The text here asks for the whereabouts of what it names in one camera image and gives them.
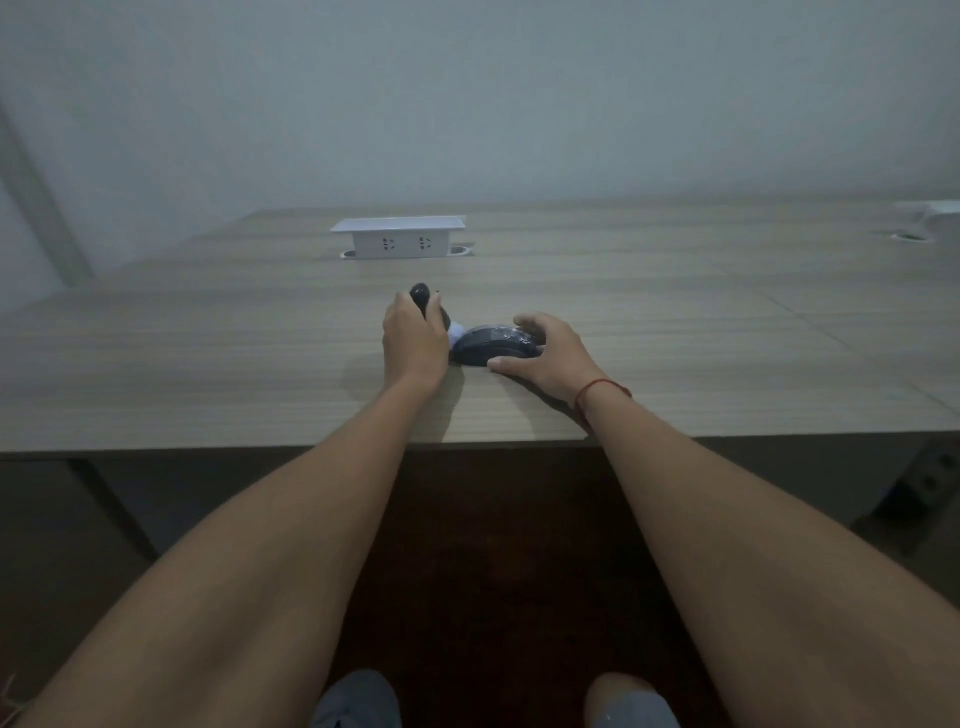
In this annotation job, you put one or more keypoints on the black mouse cover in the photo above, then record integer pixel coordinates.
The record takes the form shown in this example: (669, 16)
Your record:
(421, 294)

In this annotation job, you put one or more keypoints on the person's right forearm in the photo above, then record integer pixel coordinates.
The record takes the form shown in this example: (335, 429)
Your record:
(757, 570)

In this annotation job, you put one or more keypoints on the person's left forearm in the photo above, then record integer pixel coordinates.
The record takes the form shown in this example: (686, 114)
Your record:
(255, 555)

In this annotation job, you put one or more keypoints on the person's right thumb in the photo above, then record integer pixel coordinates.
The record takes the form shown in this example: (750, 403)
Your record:
(513, 365)

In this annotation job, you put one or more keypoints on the dark metal desk leg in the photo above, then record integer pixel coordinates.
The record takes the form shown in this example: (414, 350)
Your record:
(112, 506)

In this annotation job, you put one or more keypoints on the person's left hand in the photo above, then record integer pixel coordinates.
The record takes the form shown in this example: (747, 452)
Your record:
(411, 346)

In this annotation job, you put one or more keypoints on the person's leg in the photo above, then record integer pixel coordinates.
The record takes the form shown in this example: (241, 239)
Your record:
(630, 701)
(358, 701)

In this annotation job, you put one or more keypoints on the dark grey computer mouse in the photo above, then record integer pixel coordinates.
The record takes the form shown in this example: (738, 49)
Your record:
(491, 346)

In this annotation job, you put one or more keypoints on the white desk power socket box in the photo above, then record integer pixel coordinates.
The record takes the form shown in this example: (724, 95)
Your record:
(401, 238)
(934, 217)

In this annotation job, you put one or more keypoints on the dark metal desk frame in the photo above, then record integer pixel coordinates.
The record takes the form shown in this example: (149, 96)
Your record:
(919, 487)

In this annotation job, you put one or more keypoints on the person's left thumb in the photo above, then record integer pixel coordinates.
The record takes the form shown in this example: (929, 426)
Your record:
(436, 321)

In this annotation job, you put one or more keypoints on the person's left leg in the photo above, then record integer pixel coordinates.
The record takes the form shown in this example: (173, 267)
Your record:
(358, 701)

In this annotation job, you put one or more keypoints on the person's right leg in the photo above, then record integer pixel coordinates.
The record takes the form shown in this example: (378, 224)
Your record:
(630, 701)

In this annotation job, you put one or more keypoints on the person's right hand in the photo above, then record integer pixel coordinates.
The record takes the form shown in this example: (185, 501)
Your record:
(556, 361)

